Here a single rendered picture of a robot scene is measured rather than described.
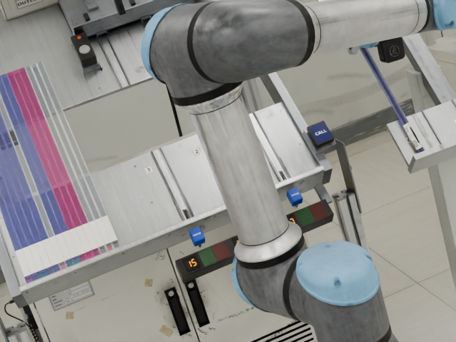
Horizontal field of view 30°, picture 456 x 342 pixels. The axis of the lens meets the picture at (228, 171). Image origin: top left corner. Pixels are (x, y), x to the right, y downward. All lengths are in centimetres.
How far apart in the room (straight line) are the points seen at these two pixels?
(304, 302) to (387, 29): 43
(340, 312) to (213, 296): 91
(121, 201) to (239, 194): 51
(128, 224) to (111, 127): 195
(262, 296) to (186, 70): 40
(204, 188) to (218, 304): 47
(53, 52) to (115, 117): 169
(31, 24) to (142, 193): 53
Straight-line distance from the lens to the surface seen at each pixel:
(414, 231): 308
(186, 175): 179
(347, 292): 127
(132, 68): 195
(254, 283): 138
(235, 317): 220
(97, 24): 198
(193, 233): 172
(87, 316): 210
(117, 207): 177
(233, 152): 128
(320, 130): 180
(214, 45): 115
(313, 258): 131
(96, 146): 368
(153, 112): 370
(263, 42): 115
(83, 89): 193
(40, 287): 172
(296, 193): 176
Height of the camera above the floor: 137
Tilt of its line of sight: 19 degrees down
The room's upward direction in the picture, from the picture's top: 17 degrees counter-clockwise
